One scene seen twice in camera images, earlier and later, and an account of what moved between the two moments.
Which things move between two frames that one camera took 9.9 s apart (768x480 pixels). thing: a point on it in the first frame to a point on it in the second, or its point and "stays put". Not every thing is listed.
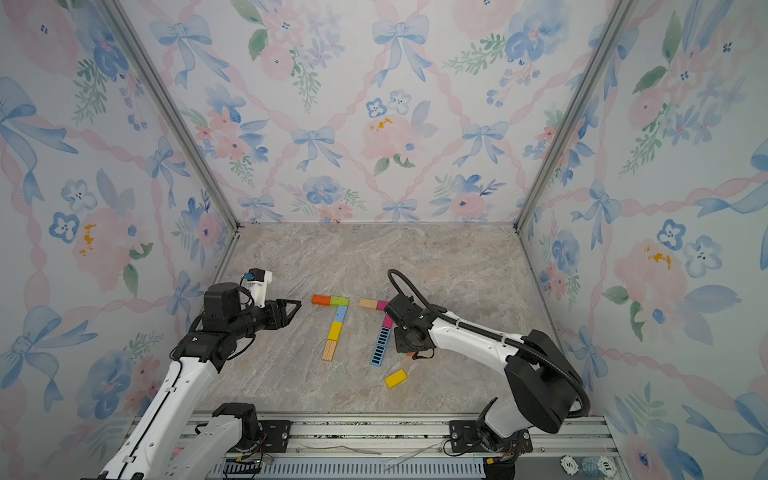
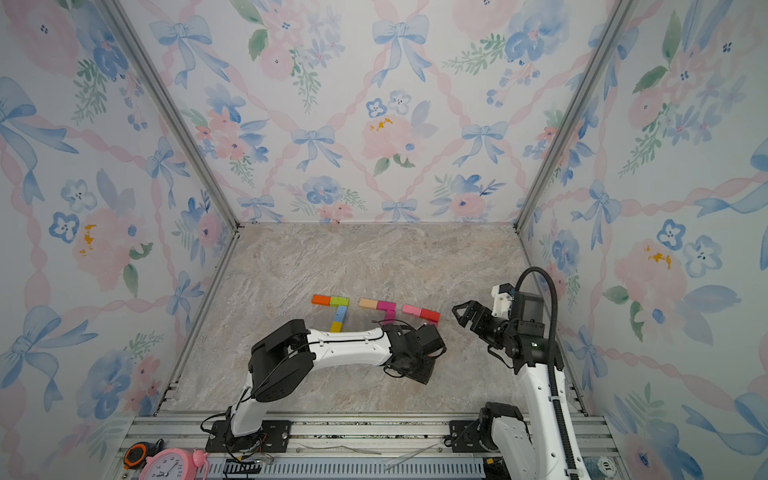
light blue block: (340, 314) stays put
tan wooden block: (368, 303) stays put
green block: (339, 301) stays put
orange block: (321, 300) stays put
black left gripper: (283, 318) to (424, 378)
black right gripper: (399, 343) to (474, 308)
